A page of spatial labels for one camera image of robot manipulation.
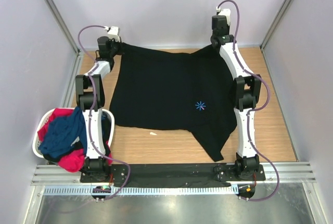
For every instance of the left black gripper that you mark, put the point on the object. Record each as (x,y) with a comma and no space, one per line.
(120,45)

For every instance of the black t shirt blue logo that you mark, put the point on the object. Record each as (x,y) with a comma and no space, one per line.
(176,91)

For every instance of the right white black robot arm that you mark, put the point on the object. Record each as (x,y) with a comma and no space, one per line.
(244,95)

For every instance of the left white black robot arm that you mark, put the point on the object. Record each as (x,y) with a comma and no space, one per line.
(99,122)

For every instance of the white laundry basket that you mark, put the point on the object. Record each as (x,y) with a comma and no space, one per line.
(48,117)

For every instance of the pink t shirt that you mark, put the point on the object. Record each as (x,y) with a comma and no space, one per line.
(72,161)

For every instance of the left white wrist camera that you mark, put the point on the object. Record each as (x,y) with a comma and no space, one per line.
(113,33)

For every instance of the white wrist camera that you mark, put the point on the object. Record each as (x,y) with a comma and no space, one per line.
(113,33)
(226,12)

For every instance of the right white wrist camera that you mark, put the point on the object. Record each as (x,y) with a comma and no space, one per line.
(226,12)

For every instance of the left aluminium frame post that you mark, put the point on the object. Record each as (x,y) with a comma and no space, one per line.
(61,23)

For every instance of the aluminium frame post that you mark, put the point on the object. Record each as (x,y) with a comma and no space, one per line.
(276,21)
(61,23)

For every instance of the right aluminium frame post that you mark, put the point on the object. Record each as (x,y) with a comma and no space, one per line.
(276,21)

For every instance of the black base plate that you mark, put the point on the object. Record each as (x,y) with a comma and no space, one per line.
(202,175)

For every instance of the slotted cable duct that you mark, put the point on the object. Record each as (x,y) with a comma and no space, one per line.
(94,190)

